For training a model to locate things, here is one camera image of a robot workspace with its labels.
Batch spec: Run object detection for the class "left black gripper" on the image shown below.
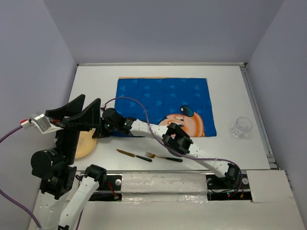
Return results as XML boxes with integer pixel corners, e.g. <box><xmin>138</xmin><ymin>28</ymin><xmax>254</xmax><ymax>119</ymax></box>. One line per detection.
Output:
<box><xmin>47</xmin><ymin>92</ymin><xmax>103</xmax><ymax>163</ymax></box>

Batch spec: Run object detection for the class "yellow plate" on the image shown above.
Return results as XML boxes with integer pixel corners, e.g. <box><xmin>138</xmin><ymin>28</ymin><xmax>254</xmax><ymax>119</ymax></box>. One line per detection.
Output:
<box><xmin>75</xmin><ymin>129</ymin><xmax>97</xmax><ymax>160</ymax></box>

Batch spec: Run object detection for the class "blue cartoon placemat cloth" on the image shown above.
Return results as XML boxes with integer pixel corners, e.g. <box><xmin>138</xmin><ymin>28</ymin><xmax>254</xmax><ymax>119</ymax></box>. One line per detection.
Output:
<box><xmin>114</xmin><ymin>78</ymin><xmax>217</xmax><ymax>137</ymax></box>

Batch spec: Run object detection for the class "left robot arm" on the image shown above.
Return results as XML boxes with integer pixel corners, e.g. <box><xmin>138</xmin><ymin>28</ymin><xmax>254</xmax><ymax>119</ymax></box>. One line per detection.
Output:
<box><xmin>30</xmin><ymin>94</ymin><xmax>107</xmax><ymax>230</ymax></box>

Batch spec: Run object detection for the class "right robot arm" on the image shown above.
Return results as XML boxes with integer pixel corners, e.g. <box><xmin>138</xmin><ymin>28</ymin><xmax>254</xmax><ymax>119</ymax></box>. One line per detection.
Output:
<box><xmin>93</xmin><ymin>108</ymin><xmax>242</xmax><ymax>188</ymax></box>

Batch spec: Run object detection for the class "clear drinking glass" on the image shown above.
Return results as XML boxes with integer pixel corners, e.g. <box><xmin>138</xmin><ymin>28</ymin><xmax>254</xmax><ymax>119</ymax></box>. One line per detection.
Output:
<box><xmin>231</xmin><ymin>117</ymin><xmax>253</xmax><ymax>138</ymax></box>

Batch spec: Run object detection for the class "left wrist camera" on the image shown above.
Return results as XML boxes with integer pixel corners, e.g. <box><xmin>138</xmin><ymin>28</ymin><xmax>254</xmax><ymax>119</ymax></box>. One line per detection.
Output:
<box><xmin>20</xmin><ymin>113</ymin><xmax>62</xmax><ymax>134</ymax></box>

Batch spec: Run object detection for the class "gold knife green handle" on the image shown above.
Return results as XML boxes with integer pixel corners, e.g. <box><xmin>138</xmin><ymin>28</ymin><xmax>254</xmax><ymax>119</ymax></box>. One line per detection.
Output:
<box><xmin>116</xmin><ymin>149</ymin><xmax>152</xmax><ymax>162</ymax></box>

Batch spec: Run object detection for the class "gold fork green handle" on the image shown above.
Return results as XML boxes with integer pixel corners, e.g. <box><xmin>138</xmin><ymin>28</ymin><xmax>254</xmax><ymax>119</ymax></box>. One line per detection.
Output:
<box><xmin>145</xmin><ymin>152</ymin><xmax>183</xmax><ymax>162</ymax></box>

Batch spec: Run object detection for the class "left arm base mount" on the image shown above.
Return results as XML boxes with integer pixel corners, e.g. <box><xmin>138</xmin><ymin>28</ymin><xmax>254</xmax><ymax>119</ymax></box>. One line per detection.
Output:
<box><xmin>89</xmin><ymin>173</ymin><xmax>122</xmax><ymax>202</ymax></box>

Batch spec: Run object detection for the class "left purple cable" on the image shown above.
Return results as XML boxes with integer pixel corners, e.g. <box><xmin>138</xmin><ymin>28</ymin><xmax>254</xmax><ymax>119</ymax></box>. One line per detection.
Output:
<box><xmin>0</xmin><ymin>126</ymin><xmax>82</xmax><ymax>230</ymax></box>

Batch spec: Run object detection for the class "purple cable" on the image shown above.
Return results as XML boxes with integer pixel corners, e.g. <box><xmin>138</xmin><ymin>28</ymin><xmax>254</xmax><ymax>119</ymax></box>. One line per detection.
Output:
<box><xmin>103</xmin><ymin>97</ymin><xmax>243</xmax><ymax>197</ymax></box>
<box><xmin>0</xmin><ymin>126</ymin><xmax>82</xmax><ymax>230</ymax></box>

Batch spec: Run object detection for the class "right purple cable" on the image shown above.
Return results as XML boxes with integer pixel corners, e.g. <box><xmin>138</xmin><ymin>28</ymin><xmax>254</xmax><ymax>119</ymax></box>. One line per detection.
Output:
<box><xmin>103</xmin><ymin>97</ymin><xmax>243</xmax><ymax>197</ymax></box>

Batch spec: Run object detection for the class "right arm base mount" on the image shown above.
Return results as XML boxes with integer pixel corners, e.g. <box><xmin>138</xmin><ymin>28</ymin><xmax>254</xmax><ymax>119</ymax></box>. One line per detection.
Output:
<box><xmin>206</xmin><ymin>172</ymin><xmax>252</xmax><ymax>201</ymax></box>

